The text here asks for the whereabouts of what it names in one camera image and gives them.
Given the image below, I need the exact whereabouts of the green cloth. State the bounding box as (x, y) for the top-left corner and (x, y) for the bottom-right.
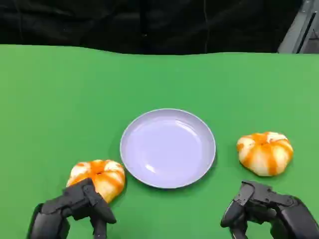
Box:
(0, 44), (319, 239)

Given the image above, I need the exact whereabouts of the orange and white toy bread roll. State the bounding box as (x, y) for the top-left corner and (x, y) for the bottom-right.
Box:
(236, 131), (294, 177)
(66, 159), (126, 204)

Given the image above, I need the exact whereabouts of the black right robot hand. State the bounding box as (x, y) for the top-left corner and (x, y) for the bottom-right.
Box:
(220, 180), (319, 239)

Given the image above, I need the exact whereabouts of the black backdrop curtain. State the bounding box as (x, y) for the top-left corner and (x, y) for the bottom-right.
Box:
(0, 0), (303, 55)

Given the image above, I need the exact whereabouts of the lilac plate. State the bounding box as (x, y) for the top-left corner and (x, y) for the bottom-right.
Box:
(120, 108), (217, 189)

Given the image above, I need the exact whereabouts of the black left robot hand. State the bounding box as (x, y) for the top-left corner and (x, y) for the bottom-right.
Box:
(26, 177), (117, 239)

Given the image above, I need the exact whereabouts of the grey metal frame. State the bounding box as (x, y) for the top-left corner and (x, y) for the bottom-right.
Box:
(277, 0), (319, 54)

